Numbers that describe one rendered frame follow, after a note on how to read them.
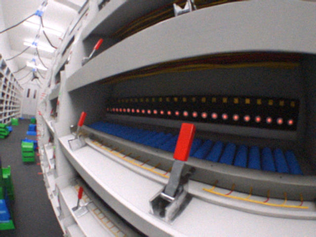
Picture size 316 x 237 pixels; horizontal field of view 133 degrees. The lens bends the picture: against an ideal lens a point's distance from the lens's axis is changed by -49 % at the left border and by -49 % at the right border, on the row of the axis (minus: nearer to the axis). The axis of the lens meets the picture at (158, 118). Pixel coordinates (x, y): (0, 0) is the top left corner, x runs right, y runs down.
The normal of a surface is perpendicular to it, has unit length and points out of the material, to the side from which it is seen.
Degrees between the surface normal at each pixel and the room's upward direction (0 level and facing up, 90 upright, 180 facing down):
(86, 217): 20
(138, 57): 110
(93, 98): 90
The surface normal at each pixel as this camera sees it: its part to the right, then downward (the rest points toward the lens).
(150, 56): -0.62, 0.24
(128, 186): -0.10, -0.97
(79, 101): 0.78, 0.07
